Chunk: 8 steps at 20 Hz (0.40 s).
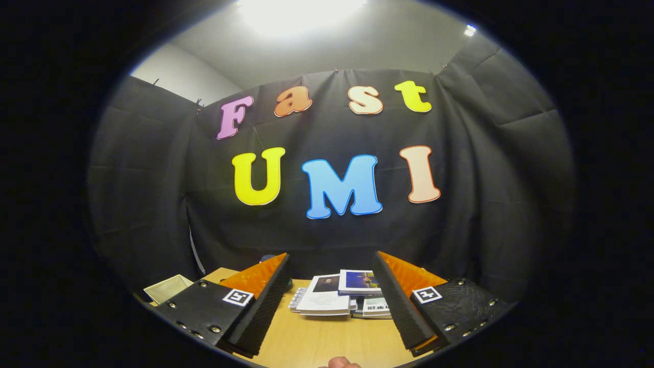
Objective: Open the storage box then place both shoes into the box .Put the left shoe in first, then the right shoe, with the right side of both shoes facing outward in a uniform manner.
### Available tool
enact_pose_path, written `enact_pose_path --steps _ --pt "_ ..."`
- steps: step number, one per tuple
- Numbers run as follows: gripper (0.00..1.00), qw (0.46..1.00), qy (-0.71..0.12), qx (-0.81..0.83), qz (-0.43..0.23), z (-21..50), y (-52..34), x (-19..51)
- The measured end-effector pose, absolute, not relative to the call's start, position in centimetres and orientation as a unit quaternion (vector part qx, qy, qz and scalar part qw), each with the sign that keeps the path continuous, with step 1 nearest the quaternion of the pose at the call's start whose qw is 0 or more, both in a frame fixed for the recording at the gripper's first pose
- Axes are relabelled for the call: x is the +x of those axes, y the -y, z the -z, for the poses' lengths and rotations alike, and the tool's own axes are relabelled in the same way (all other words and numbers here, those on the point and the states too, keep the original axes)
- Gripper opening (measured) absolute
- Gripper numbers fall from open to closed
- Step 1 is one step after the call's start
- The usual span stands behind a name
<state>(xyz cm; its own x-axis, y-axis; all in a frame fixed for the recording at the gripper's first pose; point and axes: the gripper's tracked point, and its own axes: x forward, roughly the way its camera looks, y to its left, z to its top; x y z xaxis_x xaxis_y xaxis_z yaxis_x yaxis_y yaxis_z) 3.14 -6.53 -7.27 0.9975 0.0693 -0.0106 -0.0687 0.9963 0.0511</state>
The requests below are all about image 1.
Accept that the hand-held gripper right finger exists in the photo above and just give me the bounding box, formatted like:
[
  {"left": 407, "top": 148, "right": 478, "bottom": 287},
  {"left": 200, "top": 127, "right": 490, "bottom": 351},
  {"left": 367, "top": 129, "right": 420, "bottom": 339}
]
[{"left": 373, "top": 250, "right": 517, "bottom": 357}]

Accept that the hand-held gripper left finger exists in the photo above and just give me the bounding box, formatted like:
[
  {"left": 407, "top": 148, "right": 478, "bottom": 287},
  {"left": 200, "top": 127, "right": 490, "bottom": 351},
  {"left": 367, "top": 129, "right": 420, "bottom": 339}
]
[{"left": 153, "top": 252, "right": 292, "bottom": 358}]

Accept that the grey fabric storage box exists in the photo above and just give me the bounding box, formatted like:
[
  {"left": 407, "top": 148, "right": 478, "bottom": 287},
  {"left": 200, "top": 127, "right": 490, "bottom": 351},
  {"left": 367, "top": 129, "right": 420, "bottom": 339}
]
[{"left": 143, "top": 274, "right": 196, "bottom": 306}]

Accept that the pale green cover book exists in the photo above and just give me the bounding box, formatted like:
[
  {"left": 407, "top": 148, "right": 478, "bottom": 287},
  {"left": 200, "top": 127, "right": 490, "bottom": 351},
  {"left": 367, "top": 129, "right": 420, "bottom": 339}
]
[{"left": 362, "top": 296, "right": 391, "bottom": 318}]

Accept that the blue cover book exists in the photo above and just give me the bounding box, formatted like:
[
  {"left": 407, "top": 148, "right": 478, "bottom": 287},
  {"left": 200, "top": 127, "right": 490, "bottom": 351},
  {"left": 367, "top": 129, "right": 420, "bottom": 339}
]
[{"left": 338, "top": 269, "right": 381, "bottom": 296}]

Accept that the white book with portrait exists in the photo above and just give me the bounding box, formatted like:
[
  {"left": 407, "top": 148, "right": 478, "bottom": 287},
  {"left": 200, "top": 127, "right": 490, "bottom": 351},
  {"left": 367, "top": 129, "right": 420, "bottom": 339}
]
[{"left": 296, "top": 274, "right": 358, "bottom": 316}]

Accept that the large ceiling light panel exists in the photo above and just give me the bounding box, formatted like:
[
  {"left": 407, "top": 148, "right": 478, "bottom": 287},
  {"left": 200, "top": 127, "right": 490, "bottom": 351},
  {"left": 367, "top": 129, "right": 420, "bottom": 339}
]
[{"left": 238, "top": 0, "right": 368, "bottom": 37}]

